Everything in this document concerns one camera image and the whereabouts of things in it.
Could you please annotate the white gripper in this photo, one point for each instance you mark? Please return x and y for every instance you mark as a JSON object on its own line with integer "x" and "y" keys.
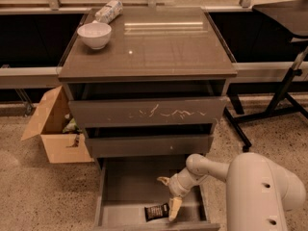
{"x": 176, "y": 186}

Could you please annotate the dark rxbar chocolate wrapper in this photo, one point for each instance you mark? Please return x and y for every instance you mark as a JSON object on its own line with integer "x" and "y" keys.
{"x": 155, "y": 212}

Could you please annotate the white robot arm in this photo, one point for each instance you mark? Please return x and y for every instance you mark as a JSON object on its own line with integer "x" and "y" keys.
{"x": 258, "y": 191}

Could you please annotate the grey bottom drawer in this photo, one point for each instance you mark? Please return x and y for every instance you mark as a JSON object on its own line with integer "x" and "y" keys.
{"x": 129, "y": 186}

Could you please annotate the grey drawer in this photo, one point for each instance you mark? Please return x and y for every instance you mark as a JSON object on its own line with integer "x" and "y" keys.
{"x": 107, "y": 142}
{"x": 147, "y": 104}
{"x": 129, "y": 186}

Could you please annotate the grey middle drawer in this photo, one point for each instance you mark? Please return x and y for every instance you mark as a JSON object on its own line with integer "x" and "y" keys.
{"x": 107, "y": 142}

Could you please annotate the grey top drawer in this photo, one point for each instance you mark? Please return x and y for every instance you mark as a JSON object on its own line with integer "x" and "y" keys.
{"x": 147, "y": 104}

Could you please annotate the grey drawer cabinet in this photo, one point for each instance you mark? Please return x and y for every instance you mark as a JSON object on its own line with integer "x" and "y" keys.
{"x": 152, "y": 45}

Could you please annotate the green packet in box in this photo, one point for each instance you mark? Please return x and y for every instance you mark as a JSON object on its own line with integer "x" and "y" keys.
{"x": 71, "y": 125}

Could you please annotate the cardboard box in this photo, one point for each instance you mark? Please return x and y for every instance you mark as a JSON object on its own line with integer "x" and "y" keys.
{"x": 48, "y": 122}

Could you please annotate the white ceramic bowl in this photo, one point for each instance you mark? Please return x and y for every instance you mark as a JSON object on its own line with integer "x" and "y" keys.
{"x": 95, "y": 35}

